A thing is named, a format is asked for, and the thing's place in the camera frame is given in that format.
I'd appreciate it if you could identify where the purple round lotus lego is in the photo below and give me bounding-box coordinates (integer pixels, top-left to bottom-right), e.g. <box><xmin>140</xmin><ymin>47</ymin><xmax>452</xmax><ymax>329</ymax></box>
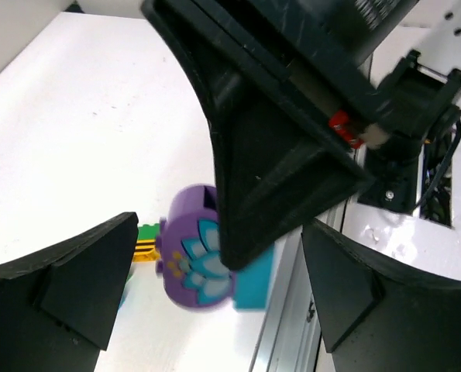
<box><xmin>155</xmin><ymin>184</ymin><xmax>236</xmax><ymax>309</ymax></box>

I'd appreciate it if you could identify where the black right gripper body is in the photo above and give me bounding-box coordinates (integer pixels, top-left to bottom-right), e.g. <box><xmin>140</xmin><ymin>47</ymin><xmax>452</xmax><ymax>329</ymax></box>
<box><xmin>195</xmin><ymin>1</ymin><xmax>417</xmax><ymax>148</ymax></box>

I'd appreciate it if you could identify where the teal rectangular lego brick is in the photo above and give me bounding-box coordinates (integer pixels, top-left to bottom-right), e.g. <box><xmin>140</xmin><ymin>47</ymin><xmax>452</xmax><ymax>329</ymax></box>
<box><xmin>232</xmin><ymin>245</ymin><xmax>275</xmax><ymax>311</ymax></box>

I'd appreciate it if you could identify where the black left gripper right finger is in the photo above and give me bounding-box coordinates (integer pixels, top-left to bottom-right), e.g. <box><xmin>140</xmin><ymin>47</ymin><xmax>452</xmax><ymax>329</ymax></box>
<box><xmin>302</xmin><ymin>220</ymin><xmax>461</xmax><ymax>371</ymax></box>

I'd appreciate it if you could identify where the aluminium table edge rail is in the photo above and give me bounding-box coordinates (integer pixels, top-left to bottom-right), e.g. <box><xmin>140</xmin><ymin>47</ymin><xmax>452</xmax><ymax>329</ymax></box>
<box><xmin>249</xmin><ymin>228</ymin><xmax>335</xmax><ymax>372</ymax></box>

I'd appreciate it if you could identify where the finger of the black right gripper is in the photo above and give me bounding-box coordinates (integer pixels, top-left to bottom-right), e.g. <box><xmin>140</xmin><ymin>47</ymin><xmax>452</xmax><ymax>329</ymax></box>
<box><xmin>141</xmin><ymin>1</ymin><xmax>370</xmax><ymax>270</ymax></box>

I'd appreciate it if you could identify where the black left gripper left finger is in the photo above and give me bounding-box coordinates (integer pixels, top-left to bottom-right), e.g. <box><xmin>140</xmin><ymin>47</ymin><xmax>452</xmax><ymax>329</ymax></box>
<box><xmin>0</xmin><ymin>212</ymin><xmax>138</xmax><ymax>372</ymax></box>

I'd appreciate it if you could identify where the teal round flower lego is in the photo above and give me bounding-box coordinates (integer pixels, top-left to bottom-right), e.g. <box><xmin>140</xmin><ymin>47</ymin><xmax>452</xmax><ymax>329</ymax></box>
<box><xmin>119</xmin><ymin>290</ymin><xmax>129</xmax><ymax>309</ymax></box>

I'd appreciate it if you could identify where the yellow striped green bee lego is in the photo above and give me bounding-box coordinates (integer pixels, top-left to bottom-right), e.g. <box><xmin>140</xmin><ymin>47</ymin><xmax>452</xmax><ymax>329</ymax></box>
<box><xmin>132</xmin><ymin>223</ymin><xmax>160</xmax><ymax>263</ymax></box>

